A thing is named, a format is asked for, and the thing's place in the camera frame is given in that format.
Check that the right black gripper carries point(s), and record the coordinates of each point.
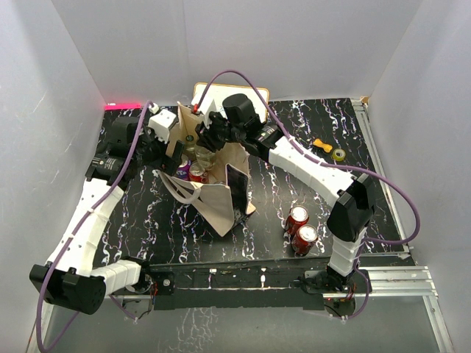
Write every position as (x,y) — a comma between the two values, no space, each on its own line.
(207,136)

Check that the red cola can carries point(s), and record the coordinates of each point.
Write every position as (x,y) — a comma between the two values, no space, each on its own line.
(304,239)
(198,174)
(297,216)

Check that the cream canvas tote bag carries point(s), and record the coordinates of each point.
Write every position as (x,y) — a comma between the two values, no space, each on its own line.
(224,201)

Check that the yellow tape roll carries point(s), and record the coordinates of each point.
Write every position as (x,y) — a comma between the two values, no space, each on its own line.
(338,155)

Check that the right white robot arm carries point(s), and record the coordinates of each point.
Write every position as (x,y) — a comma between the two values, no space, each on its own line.
(351,197)

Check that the yellow bone-shaped toy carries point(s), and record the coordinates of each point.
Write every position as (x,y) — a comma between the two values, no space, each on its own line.
(325,147)

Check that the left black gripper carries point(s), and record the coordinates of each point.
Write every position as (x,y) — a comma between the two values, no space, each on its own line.
(165,162)

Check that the red cola can front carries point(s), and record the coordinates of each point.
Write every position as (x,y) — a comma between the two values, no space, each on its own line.
(304,239)

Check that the small whiteboard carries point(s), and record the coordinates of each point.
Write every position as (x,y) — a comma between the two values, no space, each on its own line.
(217,93)

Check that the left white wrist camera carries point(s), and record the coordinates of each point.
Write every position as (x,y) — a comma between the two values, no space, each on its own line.
(161,122)

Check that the clear glass bottle green cap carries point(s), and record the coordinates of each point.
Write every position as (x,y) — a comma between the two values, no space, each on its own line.
(190,144)

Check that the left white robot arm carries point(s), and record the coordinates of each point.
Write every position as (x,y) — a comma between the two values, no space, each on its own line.
(68,278)

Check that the aluminium frame rail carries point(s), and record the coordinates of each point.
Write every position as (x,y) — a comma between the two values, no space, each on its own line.
(248,291)

